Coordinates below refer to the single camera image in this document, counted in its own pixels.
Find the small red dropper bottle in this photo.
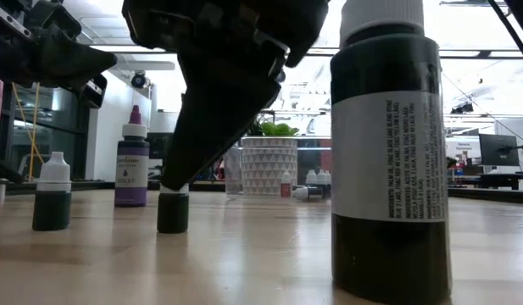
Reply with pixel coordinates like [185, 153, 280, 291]
[280, 170, 292, 198]

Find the white patterned plant pot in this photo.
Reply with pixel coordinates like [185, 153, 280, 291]
[240, 136, 299, 197]

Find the black computer monitor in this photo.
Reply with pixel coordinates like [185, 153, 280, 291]
[478, 133, 520, 168]

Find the hanging yellow cord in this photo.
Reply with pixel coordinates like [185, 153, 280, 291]
[10, 82, 46, 166]
[27, 82, 42, 181]

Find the black office desk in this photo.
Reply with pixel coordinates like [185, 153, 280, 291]
[451, 171, 523, 191]

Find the large violet food colouring bottle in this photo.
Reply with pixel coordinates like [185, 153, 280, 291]
[114, 104, 151, 208]

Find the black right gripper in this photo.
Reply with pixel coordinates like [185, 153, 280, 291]
[120, 0, 330, 190]

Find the large black food colouring bottle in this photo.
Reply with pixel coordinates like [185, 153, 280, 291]
[330, 0, 453, 305]

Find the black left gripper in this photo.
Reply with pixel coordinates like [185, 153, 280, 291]
[0, 0, 118, 109]

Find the small green dropper bottle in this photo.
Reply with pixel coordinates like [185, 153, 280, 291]
[156, 182, 191, 235]

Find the green succulent plant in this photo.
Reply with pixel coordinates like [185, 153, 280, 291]
[246, 116, 300, 137]

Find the white wall sign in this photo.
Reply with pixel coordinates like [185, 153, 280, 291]
[445, 137, 482, 160]

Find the round black ceiling camera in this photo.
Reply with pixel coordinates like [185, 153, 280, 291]
[129, 70, 148, 90]

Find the small teal dropper bottle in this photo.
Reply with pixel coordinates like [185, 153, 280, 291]
[31, 151, 73, 232]

